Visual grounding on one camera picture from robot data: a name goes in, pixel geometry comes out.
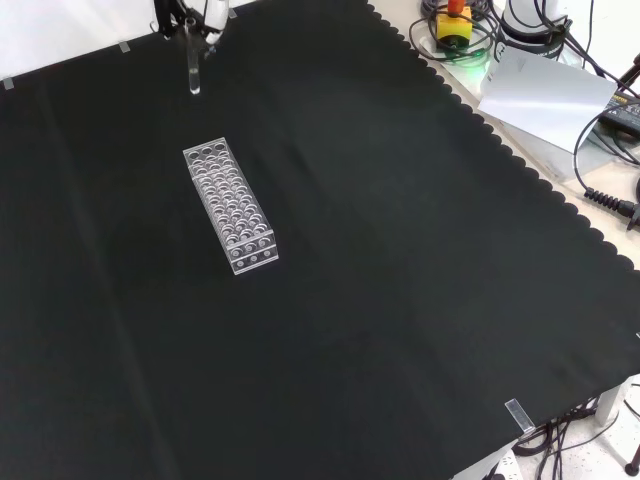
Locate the white power strip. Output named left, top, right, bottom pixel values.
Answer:
left=487, top=448, right=522, bottom=480

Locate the black tripod leg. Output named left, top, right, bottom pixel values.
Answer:
left=613, top=53, right=640, bottom=101

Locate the black power adapter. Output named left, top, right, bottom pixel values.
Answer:
left=598, top=91, right=640, bottom=135

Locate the clear plastic cloth clip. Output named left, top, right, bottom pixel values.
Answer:
left=504, top=397, right=537, bottom=435

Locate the yellow emergency stop button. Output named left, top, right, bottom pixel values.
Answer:
left=436, top=0, right=474, bottom=52

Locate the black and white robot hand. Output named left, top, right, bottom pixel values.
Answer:
left=152, top=0, right=232, bottom=59

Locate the black cable with ribbed sleeve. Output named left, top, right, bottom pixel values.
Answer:
left=573, top=102, right=640, bottom=232

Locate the black scalloped bench cloth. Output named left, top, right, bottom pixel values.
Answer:
left=0, top=0, right=640, bottom=480

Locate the clear glass test tube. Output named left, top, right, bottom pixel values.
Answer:
left=184, top=17, right=203, bottom=97

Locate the black cable bundle under bench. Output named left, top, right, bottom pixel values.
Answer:
left=513, top=382, right=640, bottom=480

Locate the clear plastic test tube rack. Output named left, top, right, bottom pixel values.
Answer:
left=182, top=136, right=280, bottom=277

